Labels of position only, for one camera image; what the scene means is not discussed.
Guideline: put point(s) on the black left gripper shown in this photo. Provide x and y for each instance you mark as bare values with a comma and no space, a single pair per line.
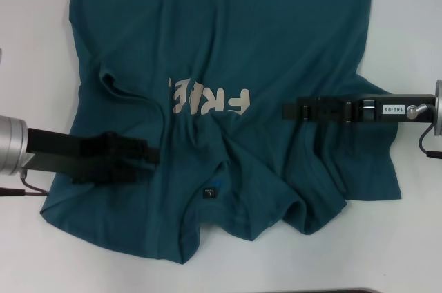
52,144

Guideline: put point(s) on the silver left arm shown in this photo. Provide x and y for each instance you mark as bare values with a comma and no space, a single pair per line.
12,144

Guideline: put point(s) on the teal t-shirt with beige print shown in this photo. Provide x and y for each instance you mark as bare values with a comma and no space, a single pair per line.
207,30

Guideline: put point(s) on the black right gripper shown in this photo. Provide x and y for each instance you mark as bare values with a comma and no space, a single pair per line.
393,99

